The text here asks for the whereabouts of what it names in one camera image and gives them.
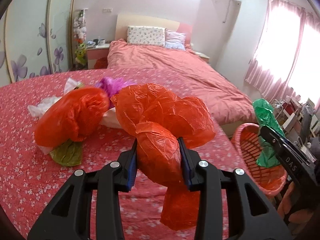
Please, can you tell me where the red plastic bag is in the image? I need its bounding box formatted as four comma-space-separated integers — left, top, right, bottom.
34, 86, 110, 148
111, 83, 215, 231

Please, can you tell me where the clear white plastic bag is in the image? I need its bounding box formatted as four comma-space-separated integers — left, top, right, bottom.
28, 78, 121, 154

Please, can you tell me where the magenta plastic bag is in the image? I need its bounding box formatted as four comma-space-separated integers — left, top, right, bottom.
94, 77, 135, 109

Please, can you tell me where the person's right hand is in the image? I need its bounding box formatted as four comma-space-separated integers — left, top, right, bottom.
277, 182, 314, 224

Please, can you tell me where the red plastic laundry basket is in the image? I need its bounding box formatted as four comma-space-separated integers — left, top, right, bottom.
230, 122, 289, 197

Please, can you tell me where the pink floral bedspread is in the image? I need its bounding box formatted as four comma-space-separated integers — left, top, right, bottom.
0, 67, 249, 240

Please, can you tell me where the olive green plastic bag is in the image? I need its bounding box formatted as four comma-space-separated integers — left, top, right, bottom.
49, 140, 82, 167

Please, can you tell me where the pink window curtain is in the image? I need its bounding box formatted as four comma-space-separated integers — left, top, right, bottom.
245, 0, 319, 105

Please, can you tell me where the right nightstand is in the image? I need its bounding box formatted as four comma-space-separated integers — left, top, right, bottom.
194, 51, 210, 63

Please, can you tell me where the salmon duvet bed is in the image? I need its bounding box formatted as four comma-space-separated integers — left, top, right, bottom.
107, 40, 255, 125

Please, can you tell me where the pink left nightstand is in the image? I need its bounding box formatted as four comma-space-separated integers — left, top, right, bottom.
86, 43, 110, 69

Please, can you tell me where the pink striped pillow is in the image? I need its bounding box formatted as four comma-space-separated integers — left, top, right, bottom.
165, 29, 186, 50

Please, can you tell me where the stuffed toy rack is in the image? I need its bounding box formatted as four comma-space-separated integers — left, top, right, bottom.
72, 8, 87, 70

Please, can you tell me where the sliding-door floral wardrobe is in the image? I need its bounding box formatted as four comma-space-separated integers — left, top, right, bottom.
1, 0, 73, 86

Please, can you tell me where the white floral pillow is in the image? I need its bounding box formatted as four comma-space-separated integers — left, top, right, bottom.
127, 25, 165, 47

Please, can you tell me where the beige wooden headboard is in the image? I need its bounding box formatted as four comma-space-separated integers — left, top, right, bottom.
114, 14, 193, 44

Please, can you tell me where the white wire shelf cart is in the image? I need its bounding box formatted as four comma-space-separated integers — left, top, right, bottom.
271, 96, 315, 143

